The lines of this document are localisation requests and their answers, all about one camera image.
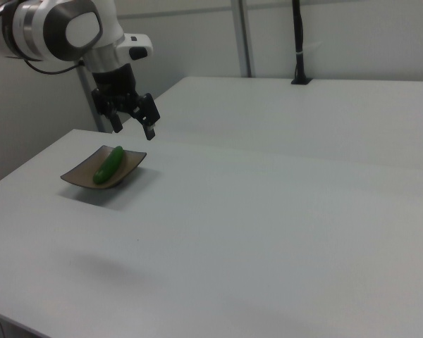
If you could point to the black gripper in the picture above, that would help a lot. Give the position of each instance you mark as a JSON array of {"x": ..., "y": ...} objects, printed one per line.
[{"x": 116, "y": 88}]

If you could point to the green cucumber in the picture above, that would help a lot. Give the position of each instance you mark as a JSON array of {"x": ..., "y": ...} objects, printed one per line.
[{"x": 107, "y": 167}]

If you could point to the square brown ceramic plate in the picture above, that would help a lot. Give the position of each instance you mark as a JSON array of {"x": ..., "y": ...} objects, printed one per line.
[{"x": 81, "y": 172}]

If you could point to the black pole with base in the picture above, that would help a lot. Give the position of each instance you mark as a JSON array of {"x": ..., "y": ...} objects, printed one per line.
[{"x": 298, "y": 42}]

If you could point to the grey horizontal wall rail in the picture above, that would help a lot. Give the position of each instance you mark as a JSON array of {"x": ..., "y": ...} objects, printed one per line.
[{"x": 183, "y": 12}]

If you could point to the upright grey metal frame post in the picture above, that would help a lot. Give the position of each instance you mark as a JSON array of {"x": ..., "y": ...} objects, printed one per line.
[{"x": 242, "y": 38}]

